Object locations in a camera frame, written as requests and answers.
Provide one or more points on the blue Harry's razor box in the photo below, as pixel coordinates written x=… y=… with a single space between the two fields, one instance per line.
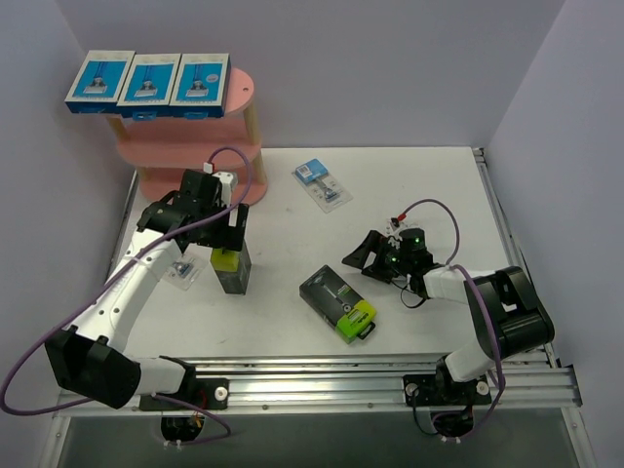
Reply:
x=201 y=85
x=97 y=86
x=148 y=88

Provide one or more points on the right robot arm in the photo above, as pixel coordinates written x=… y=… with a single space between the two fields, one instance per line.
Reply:
x=507 y=314

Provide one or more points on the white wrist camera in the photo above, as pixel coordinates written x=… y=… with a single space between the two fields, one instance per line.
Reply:
x=228 y=183
x=393 y=227

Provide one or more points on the black green razor box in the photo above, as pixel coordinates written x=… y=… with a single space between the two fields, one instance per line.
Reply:
x=342 y=308
x=232 y=269

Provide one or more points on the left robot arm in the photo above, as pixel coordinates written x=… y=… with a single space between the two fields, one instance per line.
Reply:
x=88 y=357

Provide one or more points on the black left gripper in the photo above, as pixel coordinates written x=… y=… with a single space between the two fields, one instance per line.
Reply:
x=229 y=234

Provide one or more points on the aluminium rail frame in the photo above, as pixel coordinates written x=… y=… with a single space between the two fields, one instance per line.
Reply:
x=300 y=395

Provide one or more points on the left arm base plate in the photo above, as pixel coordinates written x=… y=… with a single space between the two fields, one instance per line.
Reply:
x=204 y=393

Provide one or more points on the pink three-tier shelf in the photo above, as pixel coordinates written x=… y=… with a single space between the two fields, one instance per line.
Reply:
x=162 y=149

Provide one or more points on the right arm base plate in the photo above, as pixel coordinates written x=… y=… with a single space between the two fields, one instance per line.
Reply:
x=426 y=390

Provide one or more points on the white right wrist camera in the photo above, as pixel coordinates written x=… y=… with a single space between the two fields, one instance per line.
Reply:
x=393 y=227

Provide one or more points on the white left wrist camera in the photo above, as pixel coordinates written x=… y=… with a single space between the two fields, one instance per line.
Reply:
x=228 y=183

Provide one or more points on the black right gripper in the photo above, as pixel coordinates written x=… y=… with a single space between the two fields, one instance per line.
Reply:
x=378 y=256

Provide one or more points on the clear blister razor pack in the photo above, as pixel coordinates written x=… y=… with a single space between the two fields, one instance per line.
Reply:
x=183 y=272
x=318 y=182

